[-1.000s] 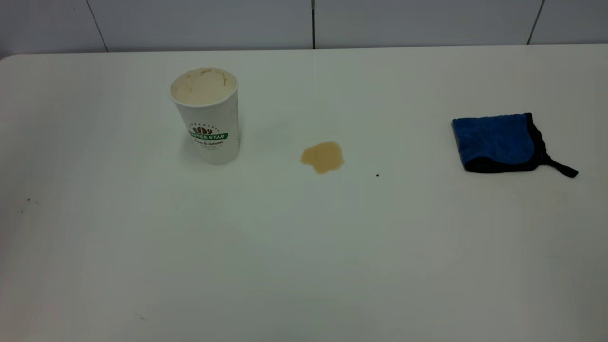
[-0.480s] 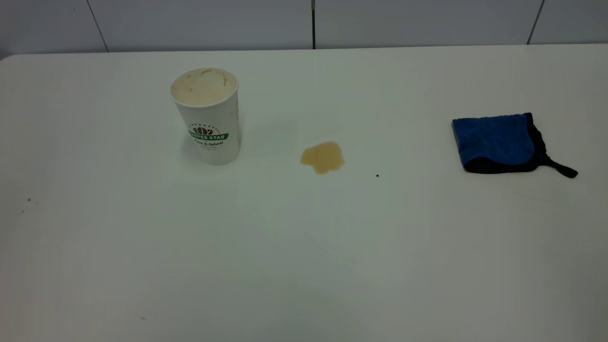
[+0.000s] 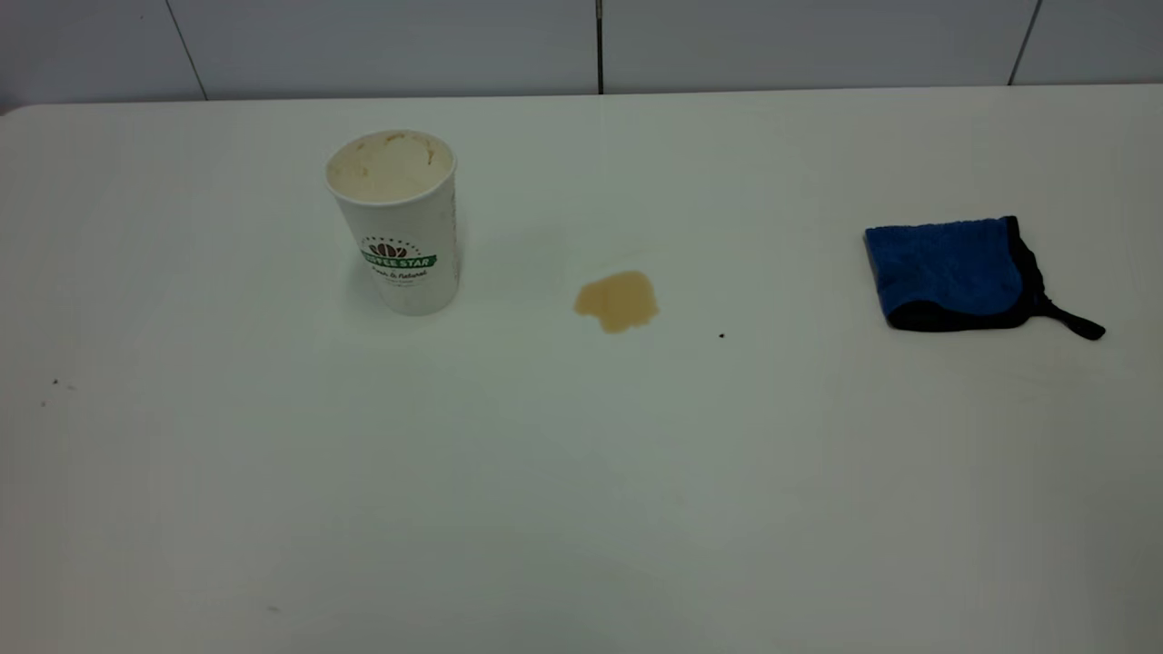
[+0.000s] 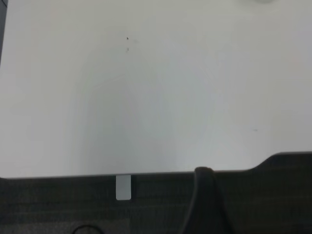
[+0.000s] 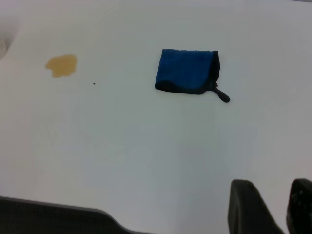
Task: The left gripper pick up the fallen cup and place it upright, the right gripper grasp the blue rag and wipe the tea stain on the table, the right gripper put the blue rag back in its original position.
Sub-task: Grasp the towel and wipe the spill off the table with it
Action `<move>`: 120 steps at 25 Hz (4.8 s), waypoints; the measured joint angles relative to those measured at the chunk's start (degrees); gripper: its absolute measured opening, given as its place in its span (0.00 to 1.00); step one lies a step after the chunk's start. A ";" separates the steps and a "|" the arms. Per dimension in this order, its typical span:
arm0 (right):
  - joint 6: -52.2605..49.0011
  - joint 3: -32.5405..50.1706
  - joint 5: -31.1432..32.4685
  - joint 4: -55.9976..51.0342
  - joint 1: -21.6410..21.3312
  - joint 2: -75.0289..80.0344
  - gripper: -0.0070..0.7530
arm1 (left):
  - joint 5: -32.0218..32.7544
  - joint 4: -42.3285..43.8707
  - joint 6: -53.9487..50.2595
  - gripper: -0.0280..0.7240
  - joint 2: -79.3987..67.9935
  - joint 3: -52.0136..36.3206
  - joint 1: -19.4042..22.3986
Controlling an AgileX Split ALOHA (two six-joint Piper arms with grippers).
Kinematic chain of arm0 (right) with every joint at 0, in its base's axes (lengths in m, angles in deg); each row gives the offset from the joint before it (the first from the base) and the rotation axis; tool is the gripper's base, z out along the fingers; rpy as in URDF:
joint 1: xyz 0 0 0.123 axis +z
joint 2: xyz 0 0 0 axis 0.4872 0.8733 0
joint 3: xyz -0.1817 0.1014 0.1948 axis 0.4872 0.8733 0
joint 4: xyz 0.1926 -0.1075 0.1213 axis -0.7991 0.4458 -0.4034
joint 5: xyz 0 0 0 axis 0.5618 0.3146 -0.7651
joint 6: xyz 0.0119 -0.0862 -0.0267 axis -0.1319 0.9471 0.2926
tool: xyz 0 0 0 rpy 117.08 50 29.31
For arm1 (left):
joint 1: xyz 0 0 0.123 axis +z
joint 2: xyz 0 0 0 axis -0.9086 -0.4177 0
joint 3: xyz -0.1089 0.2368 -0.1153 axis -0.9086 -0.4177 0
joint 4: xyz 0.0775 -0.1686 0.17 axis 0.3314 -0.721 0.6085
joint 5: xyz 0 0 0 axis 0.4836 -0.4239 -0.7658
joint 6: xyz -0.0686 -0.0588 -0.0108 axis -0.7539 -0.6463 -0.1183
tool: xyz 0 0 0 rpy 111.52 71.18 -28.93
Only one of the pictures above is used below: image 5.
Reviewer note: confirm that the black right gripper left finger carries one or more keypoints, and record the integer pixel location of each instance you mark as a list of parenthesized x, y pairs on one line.
[(248, 209)]

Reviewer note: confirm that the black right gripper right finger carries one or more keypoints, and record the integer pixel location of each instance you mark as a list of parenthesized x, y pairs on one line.
[(301, 207)]

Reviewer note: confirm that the blue cloth with black trim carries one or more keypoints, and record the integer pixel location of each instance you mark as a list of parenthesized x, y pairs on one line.
[(185, 69)]

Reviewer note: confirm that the white paper coffee cup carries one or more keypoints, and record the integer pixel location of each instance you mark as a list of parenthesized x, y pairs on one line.
[(2, 47)]

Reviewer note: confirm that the brown coffee spill puddle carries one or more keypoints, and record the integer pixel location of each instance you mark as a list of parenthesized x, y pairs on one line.
[(62, 65)]

